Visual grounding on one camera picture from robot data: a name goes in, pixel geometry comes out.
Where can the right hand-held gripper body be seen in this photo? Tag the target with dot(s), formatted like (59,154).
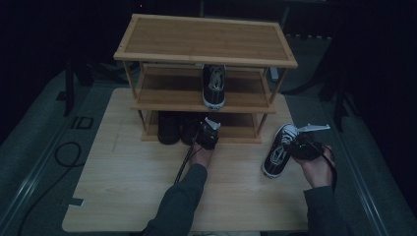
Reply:
(306,149)

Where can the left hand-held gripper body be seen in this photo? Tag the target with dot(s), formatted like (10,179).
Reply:
(207,137)

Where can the black white canvas sneaker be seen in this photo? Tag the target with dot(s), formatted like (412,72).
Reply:
(277,157)
(213,90)

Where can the wooden three-tier shoe rack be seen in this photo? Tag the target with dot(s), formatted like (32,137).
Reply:
(205,41)

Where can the person's left hand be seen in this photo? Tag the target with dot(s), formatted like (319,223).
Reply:
(201,157)

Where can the person's right hand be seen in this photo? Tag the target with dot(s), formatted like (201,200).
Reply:
(319,170)

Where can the black metal stand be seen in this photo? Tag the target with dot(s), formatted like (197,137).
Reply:
(69,88)
(341,98)

